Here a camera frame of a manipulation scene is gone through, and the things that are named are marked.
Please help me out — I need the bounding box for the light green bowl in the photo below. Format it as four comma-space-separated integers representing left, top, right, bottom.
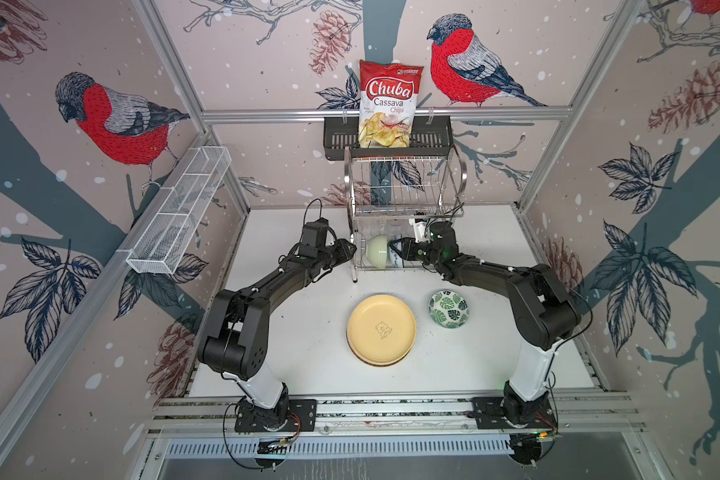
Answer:
365, 235, 389, 269

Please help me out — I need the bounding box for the white wire mesh basket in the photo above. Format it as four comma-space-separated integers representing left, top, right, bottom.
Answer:
126, 146, 231, 275

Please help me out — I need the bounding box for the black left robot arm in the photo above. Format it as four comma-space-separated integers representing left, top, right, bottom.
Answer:
196, 218, 357, 429

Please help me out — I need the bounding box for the black wall shelf basket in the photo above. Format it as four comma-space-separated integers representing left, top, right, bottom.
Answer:
323, 116, 454, 161

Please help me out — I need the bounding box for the red Chuba chips bag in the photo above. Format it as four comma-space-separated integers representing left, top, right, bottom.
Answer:
359, 61, 423, 126

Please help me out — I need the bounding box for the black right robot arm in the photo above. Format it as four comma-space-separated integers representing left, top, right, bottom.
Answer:
388, 221, 581, 427

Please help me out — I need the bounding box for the aluminium frame corner post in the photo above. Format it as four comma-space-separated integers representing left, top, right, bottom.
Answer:
132, 0, 251, 218

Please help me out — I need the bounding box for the horizontal aluminium frame bar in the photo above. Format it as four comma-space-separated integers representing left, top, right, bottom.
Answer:
201, 105, 575, 126

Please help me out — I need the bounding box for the green leaf patterned bowl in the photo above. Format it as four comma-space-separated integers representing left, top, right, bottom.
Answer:
427, 290, 470, 329

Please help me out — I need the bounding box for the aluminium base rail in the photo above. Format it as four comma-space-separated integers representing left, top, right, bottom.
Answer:
145, 388, 646, 463

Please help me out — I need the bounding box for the silver two-tier dish rack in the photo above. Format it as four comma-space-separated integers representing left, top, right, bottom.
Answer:
343, 146, 467, 281

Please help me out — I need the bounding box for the yellow plate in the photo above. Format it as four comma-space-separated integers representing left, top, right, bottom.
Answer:
346, 294, 417, 367

